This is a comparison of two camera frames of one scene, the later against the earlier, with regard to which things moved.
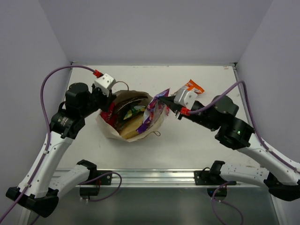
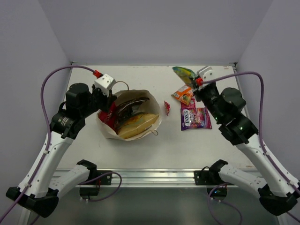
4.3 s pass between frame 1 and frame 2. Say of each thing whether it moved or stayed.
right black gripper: moved
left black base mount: stayed
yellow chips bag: stayed
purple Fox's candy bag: moved
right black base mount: stayed
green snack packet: moved
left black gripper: stayed
